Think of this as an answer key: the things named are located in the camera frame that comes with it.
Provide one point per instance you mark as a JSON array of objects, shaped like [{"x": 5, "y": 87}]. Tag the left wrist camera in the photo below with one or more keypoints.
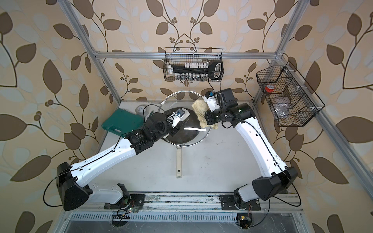
[{"x": 179, "y": 115}]

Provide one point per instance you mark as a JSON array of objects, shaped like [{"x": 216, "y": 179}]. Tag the aluminium mounting rail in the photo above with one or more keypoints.
[{"x": 188, "y": 207}]

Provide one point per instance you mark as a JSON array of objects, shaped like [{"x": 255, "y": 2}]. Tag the clear plastic bag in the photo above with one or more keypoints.
[{"x": 281, "y": 106}]

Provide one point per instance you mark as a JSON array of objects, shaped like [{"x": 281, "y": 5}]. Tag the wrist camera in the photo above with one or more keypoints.
[
  {"x": 211, "y": 100},
  {"x": 179, "y": 115}
]

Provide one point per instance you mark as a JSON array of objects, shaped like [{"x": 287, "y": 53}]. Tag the wire basket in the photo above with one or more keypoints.
[
  {"x": 178, "y": 55},
  {"x": 305, "y": 103}
]

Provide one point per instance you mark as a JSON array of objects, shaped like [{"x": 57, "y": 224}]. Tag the dark frying pan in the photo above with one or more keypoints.
[{"x": 178, "y": 157}]

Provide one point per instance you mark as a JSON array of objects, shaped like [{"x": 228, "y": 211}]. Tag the yellow cleaning cloth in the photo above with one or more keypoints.
[{"x": 200, "y": 108}]

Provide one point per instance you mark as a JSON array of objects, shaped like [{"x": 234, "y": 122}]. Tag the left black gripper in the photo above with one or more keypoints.
[{"x": 173, "y": 132}]

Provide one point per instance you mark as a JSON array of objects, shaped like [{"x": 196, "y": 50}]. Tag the right wire basket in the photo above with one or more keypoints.
[{"x": 305, "y": 103}]

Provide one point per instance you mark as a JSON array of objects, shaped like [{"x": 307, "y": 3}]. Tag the back wire basket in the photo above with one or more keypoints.
[{"x": 178, "y": 55}]

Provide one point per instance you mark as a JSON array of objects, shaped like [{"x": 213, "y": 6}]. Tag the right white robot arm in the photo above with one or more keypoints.
[{"x": 276, "y": 176}]

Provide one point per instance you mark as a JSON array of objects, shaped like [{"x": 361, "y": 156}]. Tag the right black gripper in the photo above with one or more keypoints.
[{"x": 208, "y": 114}]

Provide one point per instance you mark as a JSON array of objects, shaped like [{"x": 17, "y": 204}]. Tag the green plastic tool case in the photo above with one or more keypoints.
[{"x": 122, "y": 122}]

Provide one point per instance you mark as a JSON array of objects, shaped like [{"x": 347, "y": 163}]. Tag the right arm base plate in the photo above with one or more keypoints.
[{"x": 232, "y": 202}]

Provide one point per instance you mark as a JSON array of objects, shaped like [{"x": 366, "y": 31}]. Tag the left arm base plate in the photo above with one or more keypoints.
[{"x": 132, "y": 200}]

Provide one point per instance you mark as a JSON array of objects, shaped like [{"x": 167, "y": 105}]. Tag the glass pot lid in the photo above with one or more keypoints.
[{"x": 181, "y": 99}]

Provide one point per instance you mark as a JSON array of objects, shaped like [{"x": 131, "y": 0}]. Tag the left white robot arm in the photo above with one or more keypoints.
[{"x": 73, "y": 182}]

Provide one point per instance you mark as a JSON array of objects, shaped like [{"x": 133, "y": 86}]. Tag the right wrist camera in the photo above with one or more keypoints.
[{"x": 211, "y": 100}]

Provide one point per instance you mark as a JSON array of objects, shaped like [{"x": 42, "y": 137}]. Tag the clear tape roll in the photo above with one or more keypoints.
[{"x": 140, "y": 109}]

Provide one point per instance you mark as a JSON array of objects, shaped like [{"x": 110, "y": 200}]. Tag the black socket tool set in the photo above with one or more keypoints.
[{"x": 209, "y": 69}]

